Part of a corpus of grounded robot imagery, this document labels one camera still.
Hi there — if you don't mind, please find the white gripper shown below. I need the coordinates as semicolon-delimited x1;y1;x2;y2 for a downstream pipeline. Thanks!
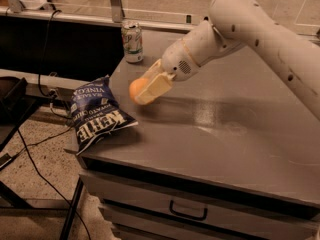
136;39;200;105

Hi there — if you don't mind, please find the orange fruit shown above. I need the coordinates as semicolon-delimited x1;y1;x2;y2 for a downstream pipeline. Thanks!
129;78;148;103

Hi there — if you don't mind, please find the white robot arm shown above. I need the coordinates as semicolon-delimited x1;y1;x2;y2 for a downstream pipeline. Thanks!
129;0;320;118

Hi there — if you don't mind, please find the blue Kettle chip bag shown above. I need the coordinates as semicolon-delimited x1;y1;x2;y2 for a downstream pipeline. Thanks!
71;76;138;155

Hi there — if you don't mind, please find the green white soda can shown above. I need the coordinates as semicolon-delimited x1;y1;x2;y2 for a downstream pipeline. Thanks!
121;21;143;63

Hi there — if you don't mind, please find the grey drawer cabinet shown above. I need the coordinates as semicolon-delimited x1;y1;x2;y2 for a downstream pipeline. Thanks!
78;30;320;240

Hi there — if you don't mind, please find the black side table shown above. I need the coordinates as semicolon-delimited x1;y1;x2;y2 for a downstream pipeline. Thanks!
0;76;83;240

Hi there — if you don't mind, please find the white bowl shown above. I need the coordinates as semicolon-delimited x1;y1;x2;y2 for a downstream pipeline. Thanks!
20;0;47;10

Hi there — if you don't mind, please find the metal railing post left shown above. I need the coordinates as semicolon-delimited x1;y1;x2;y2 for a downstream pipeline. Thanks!
110;0;124;23

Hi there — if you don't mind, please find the black drawer handle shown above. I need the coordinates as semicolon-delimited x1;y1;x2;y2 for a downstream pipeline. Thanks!
169;200;208;221

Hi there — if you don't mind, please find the black cable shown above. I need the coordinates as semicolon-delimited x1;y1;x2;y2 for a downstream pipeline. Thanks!
16;9;93;240

